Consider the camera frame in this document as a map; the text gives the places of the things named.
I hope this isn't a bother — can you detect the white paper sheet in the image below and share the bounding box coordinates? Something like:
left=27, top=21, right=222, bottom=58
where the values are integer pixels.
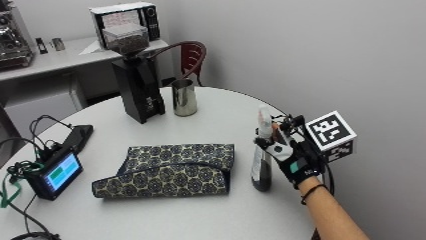
left=78, top=40, right=106, bottom=56

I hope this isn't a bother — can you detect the black coffee grinder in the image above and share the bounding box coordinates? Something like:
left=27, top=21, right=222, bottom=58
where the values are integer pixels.
left=101, top=23, right=166, bottom=125

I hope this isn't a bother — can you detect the red chair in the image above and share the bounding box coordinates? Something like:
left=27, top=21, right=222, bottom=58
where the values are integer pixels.
left=145, top=40, right=207, bottom=87

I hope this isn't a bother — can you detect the black cable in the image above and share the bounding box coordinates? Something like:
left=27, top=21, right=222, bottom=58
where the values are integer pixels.
left=0, top=114, right=74, bottom=240

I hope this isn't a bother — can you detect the green lanyard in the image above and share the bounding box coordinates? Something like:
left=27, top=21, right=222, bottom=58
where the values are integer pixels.
left=0, top=160, right=45, bottom=209

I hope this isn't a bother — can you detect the dark spray bottle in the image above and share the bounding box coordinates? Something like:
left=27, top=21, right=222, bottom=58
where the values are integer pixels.
left=248, top=104, right=274, bottom=193

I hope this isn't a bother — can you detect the black power bank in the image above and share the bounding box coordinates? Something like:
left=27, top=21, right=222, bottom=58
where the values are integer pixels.
left=55, top=124, right=95, bottom=153

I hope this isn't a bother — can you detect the steel cup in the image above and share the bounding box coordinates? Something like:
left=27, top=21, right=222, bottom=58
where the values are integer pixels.
left=170, top=78, right=198, bottom=117

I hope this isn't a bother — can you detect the white counter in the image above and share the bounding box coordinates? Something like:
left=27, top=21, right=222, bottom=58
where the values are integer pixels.
left=0, top=35, right=170, bottom=128

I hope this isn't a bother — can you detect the espresso machine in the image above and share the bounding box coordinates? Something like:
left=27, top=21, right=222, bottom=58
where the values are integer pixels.
left=0, top=1, right=35, bottom=71

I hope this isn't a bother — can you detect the small grey object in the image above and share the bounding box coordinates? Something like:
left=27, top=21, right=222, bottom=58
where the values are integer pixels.
left=50, top=37, right=66, bottom=52

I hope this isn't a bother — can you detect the patterned folded cloth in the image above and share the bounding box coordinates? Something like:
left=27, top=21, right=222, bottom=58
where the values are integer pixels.
left=90, top=143, right=235, bottom=200

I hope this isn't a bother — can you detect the small screen device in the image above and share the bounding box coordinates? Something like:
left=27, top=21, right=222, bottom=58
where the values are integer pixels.
left=25, top=150, right=85, bottom=201

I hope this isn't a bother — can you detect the small black object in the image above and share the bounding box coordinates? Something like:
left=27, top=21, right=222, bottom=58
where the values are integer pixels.
left=34, top=37, right=49, bottom=55

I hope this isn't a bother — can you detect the black hair tie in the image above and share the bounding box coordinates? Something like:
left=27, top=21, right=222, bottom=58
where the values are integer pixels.
left=299, top=183, right=328, bottom=206

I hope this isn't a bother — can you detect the white marker cube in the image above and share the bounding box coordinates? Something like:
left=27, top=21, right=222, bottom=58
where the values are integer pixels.
left=303, top=110, right=358, bottom=163

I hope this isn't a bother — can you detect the black microwave oven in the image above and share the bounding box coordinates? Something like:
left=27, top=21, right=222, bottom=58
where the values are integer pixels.
left=89, top=1, right=161, bottom=50

